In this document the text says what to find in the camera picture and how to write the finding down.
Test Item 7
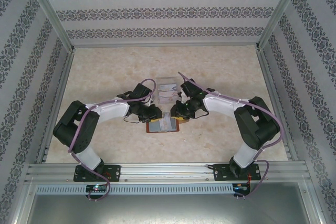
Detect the brown leather card holder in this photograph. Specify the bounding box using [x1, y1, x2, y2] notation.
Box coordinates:
[145, 115, 181, 134]

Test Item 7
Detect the pale patterned plastic card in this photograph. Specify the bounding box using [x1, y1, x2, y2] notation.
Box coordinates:
[160, 113, 173, 131]

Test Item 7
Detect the white floral plastic card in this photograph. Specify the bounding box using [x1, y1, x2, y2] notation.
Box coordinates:
[159, 91, 177, 104]
[158, 84, 177, 92]

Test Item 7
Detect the clear acrylic box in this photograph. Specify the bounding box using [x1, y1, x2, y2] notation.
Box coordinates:
[156, 77, 179, 104]

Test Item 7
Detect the small controller board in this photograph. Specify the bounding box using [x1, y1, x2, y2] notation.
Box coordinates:
[86, 184, 108, 196]
[233, 183, 251, 196]

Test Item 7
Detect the grey metal sheet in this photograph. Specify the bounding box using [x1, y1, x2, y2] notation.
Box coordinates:
[15, 182, 324, 224]

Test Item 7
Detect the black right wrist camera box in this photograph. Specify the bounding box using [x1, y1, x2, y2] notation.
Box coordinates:
[180, 79, 202, 99]

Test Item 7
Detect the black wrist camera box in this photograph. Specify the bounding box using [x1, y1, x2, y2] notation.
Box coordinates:
[131, 83, 152, 101]
[180, 79, 202, 99]

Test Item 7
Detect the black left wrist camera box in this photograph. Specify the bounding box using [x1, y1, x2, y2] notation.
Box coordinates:
[131, 83, 152, 101]

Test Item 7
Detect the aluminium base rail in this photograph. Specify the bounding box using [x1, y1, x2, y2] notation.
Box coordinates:
[25, 163, 310, 183]

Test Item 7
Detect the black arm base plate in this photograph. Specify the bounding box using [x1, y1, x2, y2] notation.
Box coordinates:
[212, 163, 260, 182]
[74, 165, 122, 183]

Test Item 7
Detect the slotted grey cable duct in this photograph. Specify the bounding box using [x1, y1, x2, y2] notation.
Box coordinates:
[35, 184, 235, 195]

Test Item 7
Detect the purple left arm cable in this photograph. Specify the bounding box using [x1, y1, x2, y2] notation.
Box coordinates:
[68, 78, 158, 201]

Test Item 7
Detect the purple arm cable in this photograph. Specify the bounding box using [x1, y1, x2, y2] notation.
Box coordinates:
[177, 71, 287, 199]
[68, 78, 158, 201]

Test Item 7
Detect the aluminium side rail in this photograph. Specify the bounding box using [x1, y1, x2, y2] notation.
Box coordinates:
[36, 49, 76, 164]
[256, 47, 299, 162]

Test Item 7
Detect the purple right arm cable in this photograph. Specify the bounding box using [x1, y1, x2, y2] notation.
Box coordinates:
[177, 71, 287, 199]

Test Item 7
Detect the aluminium frame post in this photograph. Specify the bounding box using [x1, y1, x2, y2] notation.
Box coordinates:
[255, 0, 308, 51]
[25, 0, 76, 51]

